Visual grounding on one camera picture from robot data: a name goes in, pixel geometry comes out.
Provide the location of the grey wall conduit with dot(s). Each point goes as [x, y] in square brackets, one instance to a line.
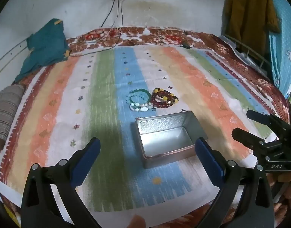
[10, 55]

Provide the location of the green glass bangle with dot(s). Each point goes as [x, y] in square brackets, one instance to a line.
[145, 91]

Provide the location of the pastel striped cloth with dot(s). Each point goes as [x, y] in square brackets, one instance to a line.
[107, 87]

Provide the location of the person's left hand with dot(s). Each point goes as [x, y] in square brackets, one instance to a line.
[136, 222]

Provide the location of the person's right hand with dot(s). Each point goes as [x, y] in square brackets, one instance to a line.
[287, 177]

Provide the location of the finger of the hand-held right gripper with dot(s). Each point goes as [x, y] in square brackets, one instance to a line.
[266, 118]
[247, 137]

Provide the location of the mustard yellow jacket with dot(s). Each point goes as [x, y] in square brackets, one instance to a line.
[250, 11]

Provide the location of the grey striped rolled fabric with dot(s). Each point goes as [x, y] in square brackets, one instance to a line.
[6, 109]

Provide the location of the small black charger plug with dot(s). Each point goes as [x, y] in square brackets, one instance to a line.
[186, 45]

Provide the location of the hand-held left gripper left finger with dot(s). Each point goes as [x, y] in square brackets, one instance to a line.
[88, 158]

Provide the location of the blue printed curtain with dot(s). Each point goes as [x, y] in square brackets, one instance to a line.
[283, 40]

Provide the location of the rectangular silver tin box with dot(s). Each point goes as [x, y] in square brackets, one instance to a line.
[164, 137]

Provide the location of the teal cloth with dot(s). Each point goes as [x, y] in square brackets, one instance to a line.
[46, 45]

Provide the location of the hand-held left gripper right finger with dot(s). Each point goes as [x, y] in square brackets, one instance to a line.
[208, 162]

